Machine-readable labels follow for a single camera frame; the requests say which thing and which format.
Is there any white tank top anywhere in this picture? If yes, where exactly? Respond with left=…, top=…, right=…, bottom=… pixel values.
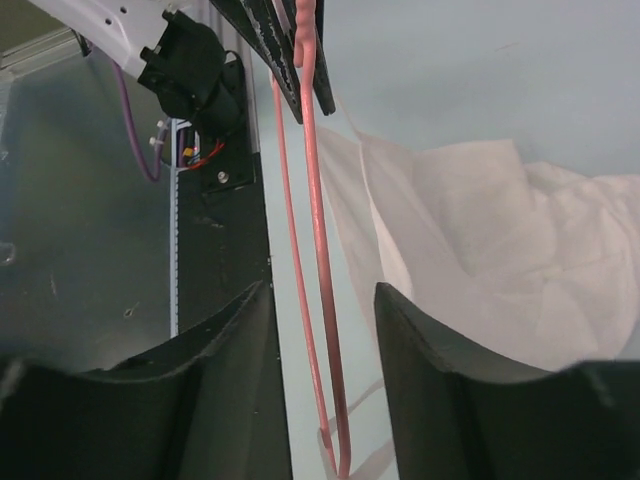
left=317, top=128, right=639, bottom=373

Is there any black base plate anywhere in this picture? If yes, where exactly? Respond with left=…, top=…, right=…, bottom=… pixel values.
left=175, top=149, right=294, bottom=480

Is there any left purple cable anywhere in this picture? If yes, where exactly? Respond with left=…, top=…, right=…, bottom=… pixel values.
left=112, top=62, right=169, bottom=182

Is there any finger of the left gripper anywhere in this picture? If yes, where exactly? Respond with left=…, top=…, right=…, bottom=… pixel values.
left=279, top=0, right=336, bottom=116
left=210, top=0, right=303, bottom=124

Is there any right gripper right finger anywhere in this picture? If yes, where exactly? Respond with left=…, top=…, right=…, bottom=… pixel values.
left=374, top=283, right=639, bottom=479

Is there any white cable duct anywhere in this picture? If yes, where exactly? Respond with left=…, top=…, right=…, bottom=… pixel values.
left=169, top=119, right=179, bottom=338

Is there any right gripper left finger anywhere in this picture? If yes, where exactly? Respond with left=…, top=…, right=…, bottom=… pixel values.
left=1, top=282, right=292, bottom=479

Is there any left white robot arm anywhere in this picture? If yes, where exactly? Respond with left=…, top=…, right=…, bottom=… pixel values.
left=36, top=1, right=336, bottom=139

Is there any pink wire hanger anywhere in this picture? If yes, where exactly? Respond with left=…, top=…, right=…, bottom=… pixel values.
left=271, top=1, right=352, bottom=479

